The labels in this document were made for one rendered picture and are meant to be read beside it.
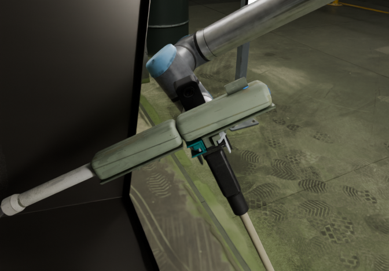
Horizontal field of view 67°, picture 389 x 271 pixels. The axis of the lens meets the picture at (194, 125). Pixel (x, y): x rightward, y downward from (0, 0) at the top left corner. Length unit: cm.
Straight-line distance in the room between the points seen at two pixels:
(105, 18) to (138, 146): 22
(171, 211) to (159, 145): 79
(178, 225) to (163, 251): 12
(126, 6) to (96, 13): 5
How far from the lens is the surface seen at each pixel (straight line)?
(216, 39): 81
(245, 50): 168
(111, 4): 54
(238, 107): 46
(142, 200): 130
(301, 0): 77
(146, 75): 238
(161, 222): 121
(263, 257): 64
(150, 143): 47
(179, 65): 74
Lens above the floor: 97
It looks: 32 degrees down
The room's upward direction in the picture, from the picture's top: straight up
